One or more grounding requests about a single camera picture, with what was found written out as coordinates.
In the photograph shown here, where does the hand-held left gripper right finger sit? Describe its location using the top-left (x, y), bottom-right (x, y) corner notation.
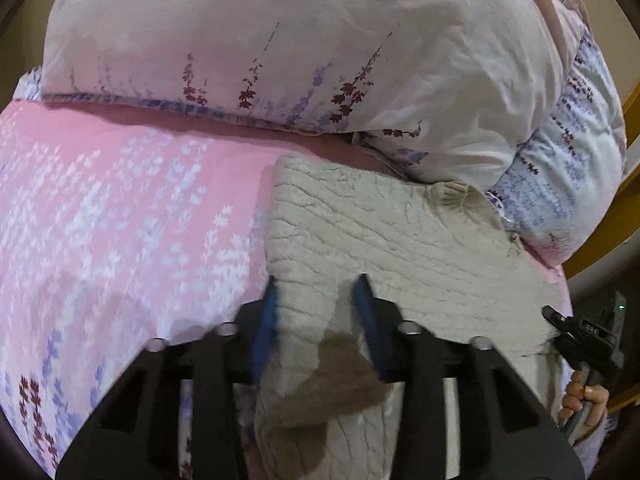
top-left (352, 274), bottom-right (586, 480)

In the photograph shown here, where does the yellow wooden bed frame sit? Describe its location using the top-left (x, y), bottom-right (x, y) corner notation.
top-left (565, 100), bottom-right (640, 416)

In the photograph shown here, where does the beige knitted sweater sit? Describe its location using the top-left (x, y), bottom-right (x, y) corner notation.
top-left (253, 154), bottom-right (563, 480)

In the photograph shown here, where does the pink floral bed sheet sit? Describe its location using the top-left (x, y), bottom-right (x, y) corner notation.
top-left (0, 67), bottom-right (573, 480)

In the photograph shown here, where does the white floral top pillow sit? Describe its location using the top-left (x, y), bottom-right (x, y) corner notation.
top-left (42, 0), bottom-right (581, 185)

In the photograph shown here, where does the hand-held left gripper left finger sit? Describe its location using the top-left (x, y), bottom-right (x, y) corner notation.
top-left (56, 275), bottom-right (282, 480)

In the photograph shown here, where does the person's right hand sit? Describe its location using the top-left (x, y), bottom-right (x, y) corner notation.
top-left (559, 369), bottom-right (610, 432)

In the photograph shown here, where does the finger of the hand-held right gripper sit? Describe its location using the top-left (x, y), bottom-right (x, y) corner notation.
top-left (542, 305), bottom-right (576, 336)

